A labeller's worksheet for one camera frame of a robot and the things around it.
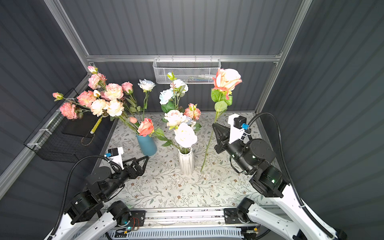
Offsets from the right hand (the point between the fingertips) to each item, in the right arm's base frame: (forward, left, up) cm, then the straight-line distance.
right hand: (216, 126), depth 54 cm
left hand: (-3, +32, -18) cm, 36 cm away
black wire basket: (+6, +68, -15) cm, 70 cm away
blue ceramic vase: (+13, +37, -32) cm, 51 cm away
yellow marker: (+11, +59, -15) cm, 62 cm away
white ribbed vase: (0, +13, -29) cm, 32 cm away
